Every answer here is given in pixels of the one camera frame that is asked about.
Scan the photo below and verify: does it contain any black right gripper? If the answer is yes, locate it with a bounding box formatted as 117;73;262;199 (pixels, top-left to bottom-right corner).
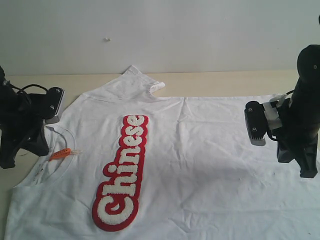
276;97;319;179

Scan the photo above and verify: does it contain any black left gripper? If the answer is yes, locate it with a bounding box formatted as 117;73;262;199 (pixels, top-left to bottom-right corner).
0;90;49;169

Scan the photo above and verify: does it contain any white t-shirt red Chinese patch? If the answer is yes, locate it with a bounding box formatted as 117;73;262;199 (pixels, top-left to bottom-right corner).
4;66;320;240

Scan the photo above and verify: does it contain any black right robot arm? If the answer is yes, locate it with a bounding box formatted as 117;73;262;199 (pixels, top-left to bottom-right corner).
276;44;320;179

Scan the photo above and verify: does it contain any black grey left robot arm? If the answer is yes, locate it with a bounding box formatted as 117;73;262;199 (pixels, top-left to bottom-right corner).
0;68;49;169

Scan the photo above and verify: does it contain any orange neck tag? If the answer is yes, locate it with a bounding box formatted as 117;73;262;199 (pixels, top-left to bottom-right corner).
48;148;82;162

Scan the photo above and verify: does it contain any right wrist camera black grey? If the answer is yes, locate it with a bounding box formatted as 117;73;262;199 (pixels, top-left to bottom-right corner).
244;101;268;147

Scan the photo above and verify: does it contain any wrist camera black grey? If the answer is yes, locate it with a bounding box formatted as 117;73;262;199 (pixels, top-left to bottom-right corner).
43;87;65;124
244;101;268;147

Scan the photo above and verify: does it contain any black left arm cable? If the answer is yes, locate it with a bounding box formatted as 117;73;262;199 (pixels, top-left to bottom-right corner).
7;84;50;96

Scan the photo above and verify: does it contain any left wrist camera black grey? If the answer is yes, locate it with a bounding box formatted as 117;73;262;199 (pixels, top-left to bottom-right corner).
43;87;65;124

